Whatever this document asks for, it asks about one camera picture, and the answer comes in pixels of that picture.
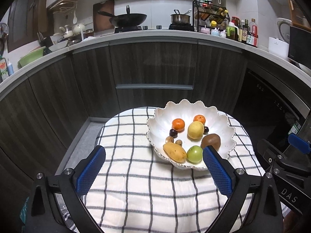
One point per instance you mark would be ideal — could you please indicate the white electric kettle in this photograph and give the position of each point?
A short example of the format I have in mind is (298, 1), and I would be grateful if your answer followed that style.
(284, 25)

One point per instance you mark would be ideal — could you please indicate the steel saucepan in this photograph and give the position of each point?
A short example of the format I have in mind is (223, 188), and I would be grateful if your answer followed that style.
(179, 18)

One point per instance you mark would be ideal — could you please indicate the white scalloped fruit bowl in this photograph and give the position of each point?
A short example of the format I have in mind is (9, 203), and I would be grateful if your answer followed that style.
(178, 132)

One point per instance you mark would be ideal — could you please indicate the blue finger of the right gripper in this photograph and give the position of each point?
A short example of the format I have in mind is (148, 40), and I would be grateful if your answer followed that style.
(300, 144)

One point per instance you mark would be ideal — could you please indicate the green apple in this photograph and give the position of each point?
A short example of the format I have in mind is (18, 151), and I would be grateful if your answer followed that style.
(194, 154)

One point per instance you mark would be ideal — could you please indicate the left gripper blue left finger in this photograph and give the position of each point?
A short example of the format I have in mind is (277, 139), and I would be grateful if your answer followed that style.
(87, 170)

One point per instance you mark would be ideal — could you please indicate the yellow mango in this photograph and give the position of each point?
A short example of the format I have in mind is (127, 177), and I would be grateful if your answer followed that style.
(175, 152)

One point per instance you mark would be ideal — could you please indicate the dark soy sauce bottle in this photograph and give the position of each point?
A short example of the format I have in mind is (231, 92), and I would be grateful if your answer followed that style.
(244, 31)

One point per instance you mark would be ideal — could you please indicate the brown kiwi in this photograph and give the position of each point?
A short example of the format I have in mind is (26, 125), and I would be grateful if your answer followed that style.
(211, 140)

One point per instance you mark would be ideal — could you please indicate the dark red cherry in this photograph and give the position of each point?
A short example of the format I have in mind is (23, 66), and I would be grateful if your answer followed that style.
(173, 133)
(206, 130)

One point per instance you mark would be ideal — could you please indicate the white black checked cloth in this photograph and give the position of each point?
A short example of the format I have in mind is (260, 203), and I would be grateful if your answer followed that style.
(140, 189)

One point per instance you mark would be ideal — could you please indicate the black spice rack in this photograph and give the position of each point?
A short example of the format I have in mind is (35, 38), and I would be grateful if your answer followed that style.
(203, 13)

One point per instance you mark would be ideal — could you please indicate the red label bottle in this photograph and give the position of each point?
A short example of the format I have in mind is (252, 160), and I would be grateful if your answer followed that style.
(252, 37)

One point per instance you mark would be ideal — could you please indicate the tan longan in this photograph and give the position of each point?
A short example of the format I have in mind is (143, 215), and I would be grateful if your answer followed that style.
(179, 142)
(169, 139)

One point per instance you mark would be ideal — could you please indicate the black built-in dishwasher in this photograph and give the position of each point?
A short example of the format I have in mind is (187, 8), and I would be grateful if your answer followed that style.
(265, 113)

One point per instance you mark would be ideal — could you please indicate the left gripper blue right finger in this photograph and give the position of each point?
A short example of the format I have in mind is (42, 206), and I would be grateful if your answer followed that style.
(220, 170)

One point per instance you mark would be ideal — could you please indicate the white ceramic teapot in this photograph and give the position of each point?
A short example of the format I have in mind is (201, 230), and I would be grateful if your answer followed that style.
(78, 28)

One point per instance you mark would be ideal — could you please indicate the yellow lemon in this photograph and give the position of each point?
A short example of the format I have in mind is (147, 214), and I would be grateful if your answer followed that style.
(195, 130)

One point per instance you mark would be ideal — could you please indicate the green plastic basin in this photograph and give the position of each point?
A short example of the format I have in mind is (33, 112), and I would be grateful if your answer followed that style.
(31, 56)

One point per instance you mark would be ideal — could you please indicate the dark wood base cabinet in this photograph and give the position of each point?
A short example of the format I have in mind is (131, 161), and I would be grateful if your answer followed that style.
(45, 105)

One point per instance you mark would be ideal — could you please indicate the white box container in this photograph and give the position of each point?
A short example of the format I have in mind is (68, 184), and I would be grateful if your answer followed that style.
(278, 47)

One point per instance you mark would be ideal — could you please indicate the orange mandarin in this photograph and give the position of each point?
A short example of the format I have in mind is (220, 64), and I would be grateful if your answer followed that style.
(178, 124)
(200, 118)

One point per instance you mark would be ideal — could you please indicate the brown wooden cutting board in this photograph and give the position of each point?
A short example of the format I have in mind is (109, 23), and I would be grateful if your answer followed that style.
(100, 22)

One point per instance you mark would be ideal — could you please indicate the black wok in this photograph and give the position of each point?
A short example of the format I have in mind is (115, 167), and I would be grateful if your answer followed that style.
(125, 20)

